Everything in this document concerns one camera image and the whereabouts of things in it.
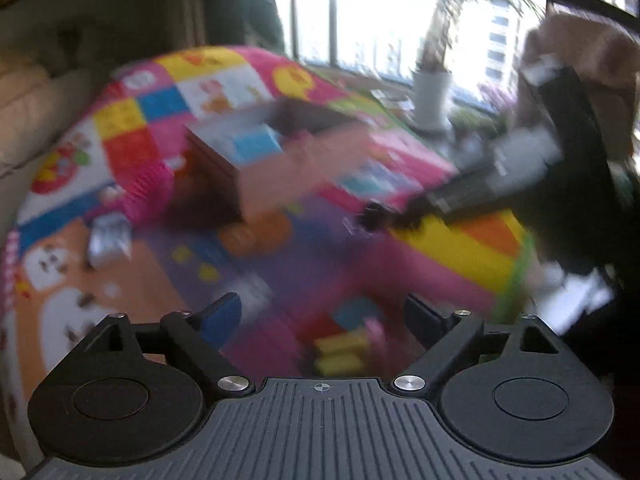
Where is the person's right hand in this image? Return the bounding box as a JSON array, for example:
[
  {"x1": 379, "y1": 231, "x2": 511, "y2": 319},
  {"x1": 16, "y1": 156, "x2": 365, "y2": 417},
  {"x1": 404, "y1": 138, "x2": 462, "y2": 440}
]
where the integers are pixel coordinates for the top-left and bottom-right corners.
[{"x1": 515, "y1": 10, "x2": 640, "y2": 161}]

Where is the green hanging garment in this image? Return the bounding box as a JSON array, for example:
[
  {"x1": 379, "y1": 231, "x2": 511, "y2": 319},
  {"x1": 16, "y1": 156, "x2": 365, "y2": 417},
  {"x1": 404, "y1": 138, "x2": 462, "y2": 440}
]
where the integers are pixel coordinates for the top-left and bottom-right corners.
[{"x1": 240, "y1": 0, "x2": 286, "y2": 53}]

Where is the yellow block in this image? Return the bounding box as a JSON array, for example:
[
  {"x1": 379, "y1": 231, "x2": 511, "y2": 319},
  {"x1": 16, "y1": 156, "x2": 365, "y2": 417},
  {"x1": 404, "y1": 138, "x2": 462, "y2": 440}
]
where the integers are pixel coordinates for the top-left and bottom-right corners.
[{"x1": 312, "y1": 332, "x2": 371, "y2": 376}]

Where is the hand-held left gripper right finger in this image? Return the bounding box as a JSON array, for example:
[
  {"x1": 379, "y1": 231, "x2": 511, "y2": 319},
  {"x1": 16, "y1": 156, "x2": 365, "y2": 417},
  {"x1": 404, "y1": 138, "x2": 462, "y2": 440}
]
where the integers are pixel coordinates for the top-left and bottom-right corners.
[{"x1": 391, "y1": 294, "x2": 581, "y2": 397}]

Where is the potted plant white pot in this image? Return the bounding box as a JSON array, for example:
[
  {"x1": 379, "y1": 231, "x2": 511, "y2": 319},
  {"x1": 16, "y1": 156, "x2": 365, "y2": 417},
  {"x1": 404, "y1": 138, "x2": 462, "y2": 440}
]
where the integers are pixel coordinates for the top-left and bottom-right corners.
[{"x1": 410, "y1": 0, "x2": 546, "y2": 133}]

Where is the colourful patchwork play mat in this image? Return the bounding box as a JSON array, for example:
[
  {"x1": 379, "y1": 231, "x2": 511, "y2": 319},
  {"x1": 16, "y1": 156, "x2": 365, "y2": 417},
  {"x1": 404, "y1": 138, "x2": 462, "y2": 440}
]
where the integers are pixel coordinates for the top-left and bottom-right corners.
[{"x1": 0, "y1": 45, "x2": 538, "y2": 461}]

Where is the pink plastic toy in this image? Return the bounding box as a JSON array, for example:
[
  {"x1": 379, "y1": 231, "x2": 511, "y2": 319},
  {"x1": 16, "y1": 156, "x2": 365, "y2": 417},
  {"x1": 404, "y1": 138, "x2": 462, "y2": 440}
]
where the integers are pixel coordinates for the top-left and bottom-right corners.
[{"x1": 364, "y1": 317, "x2": 388, "y2": 356}]

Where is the beige sofa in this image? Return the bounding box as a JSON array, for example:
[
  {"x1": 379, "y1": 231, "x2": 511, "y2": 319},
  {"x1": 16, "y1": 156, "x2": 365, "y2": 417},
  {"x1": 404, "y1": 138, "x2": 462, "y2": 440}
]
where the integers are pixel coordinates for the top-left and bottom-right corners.
[{"x1": 0, "y1": 5, "x2": 201, "y2": 196}]

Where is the black window railing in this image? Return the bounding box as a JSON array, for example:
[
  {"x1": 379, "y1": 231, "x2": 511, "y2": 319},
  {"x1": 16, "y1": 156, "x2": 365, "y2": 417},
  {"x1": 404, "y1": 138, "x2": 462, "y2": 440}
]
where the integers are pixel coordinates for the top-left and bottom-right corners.
[{"x1": 291, "y1": 0, "x2": 341, "y2": 68}]

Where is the brown wooden box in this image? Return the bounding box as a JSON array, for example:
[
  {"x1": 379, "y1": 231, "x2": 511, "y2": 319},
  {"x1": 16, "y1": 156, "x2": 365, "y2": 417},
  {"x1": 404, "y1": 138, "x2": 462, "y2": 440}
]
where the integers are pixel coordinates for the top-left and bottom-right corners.
[{"x1": 184, "y1": 99, "x2": 373, "y2": 226}]

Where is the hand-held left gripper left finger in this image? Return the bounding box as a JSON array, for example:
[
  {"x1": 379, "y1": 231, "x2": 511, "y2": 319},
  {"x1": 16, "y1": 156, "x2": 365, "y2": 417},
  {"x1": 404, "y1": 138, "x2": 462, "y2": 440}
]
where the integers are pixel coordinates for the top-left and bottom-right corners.
[{"x1": 65, "y1": 293, "x2": 253, "y2": 395}]

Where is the brown curtain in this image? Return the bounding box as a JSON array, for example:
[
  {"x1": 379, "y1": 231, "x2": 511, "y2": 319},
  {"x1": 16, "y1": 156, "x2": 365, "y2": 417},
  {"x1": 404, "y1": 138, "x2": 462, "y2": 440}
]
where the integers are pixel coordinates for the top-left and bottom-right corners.
[{"x1": 170, "y1": 0, "x2": 246, "y2": 53}]

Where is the blue packet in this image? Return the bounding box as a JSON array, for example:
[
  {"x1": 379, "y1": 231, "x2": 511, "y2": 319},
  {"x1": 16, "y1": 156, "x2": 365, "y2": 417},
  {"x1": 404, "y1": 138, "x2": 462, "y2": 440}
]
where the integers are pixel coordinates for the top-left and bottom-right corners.
[{"x1": 232, "y1": 125, "x2": 283, "y2": 166}]

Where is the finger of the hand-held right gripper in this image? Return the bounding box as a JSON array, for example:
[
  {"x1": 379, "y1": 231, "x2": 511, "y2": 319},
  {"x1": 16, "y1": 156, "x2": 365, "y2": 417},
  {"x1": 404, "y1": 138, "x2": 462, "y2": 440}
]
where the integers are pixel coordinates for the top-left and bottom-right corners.
[{"x1": 350, "y1": 199, "x2": 436, "y2": 235}]

